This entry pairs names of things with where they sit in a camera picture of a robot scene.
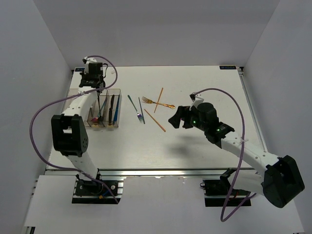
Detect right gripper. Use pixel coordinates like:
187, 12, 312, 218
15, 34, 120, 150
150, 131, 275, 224
168, 106, 208, 132

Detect black knife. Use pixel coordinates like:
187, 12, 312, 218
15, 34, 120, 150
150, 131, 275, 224
108, 95, 115, 125

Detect black spoon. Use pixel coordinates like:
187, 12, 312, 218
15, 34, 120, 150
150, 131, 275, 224
97, 93, 102, 122

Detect rainbow spoon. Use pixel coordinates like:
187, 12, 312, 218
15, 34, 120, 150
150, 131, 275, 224
92, 97, 107, 123

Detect blue knife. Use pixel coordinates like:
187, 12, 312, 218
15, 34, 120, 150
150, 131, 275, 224
113, 95, 120, 124

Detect orange chopstick long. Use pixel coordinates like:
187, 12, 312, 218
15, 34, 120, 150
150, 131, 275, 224
144, 109, 166, 132

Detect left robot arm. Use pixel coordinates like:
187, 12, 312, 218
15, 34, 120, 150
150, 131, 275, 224
51, 59, 105, 195

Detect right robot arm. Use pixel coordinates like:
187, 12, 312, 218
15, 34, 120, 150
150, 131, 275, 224
168, 102, 305, 208

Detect left blue table label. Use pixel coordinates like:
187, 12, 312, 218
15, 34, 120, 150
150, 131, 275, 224
75, 67, 85, 72

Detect blue table label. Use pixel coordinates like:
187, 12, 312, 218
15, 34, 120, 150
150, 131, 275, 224
219, 65, 237, 70
75, 67, 85, 72

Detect clear four-compartment container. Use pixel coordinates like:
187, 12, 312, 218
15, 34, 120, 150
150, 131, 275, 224
62, 87, 122, 128

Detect orange chopstick short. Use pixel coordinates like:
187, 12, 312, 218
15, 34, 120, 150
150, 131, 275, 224
154, 87, 163, 113

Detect blue chopstick near fork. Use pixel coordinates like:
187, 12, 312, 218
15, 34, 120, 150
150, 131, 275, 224
138, 97, 145, 124

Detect gold ornate fork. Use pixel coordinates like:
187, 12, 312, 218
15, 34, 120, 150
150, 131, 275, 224
141, 97, 175, 109

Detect right blue table label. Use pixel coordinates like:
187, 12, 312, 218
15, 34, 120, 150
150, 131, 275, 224
219, 65, 237, 70

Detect rainbow fork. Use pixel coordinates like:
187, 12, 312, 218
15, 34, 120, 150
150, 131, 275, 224
127, 95, 143, 122

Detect aluminium table frame rail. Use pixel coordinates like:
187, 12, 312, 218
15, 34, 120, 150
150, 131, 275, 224
237, 67, 267, 151

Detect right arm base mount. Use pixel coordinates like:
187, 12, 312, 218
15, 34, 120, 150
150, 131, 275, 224
199, 168, 248, 208

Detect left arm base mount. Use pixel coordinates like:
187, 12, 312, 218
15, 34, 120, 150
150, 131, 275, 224
72, 175, 123, 205

